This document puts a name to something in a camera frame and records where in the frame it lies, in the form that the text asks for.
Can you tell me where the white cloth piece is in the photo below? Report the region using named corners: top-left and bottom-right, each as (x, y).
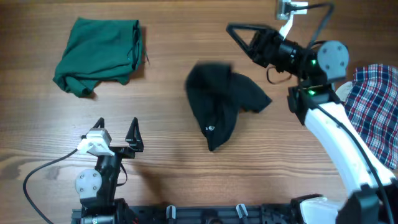
top-left (336, 81), bottom-right (353, 103)

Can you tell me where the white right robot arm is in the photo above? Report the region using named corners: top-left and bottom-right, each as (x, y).
top-left (226, 23), bottom-right (397, 223)

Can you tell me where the green cloth bag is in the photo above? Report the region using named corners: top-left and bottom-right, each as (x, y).
top-left (53, 17), bottom-right (144, 98)

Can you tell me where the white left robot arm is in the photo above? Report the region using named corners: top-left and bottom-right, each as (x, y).
top-left (71, 118), bottom-right (144, 224)

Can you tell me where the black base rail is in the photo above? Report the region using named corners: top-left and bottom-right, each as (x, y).
top-left (71, 204), bottom-right (293, 224)

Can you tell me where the plaid checkered cloth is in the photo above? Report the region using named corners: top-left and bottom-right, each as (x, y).
top-left (345, 64), bottom-right (397, 170)

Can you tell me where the black garment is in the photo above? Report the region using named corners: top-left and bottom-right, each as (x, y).
top-left (185, 62), bottom-right (272, 151)

